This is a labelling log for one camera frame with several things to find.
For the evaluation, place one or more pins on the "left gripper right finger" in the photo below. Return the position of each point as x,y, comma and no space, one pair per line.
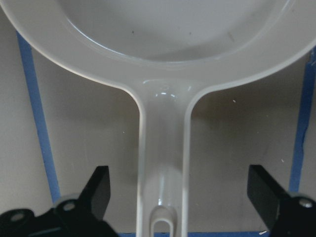
285,214

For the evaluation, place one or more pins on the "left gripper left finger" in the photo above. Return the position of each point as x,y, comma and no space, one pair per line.
73,217

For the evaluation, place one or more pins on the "beige plastic dustpan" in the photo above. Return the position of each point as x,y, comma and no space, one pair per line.
167,54

